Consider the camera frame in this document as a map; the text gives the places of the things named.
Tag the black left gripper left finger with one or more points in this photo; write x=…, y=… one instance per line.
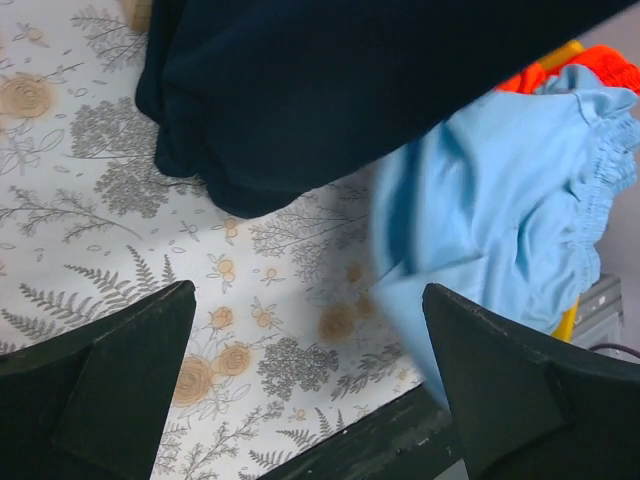
x=92, y=403

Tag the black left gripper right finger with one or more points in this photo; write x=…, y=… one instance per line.
x=529, y=406

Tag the light blue shorts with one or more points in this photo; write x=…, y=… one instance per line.
x=503, y=203

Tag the navy blue shorts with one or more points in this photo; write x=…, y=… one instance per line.
x=265, y=100

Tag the orange shorts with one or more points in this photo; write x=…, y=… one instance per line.
x=609, y=66

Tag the yellow plastic tray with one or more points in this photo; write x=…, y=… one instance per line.
x=553, y=60

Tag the black base bar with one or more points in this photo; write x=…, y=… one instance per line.
x=411, y=437

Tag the floral table mat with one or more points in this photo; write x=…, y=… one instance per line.
x=286, y=347

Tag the wooden clothes rack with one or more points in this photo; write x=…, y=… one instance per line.
x=137, y=14

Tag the aluminium frame rail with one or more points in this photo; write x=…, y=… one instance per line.
x=599, y=318

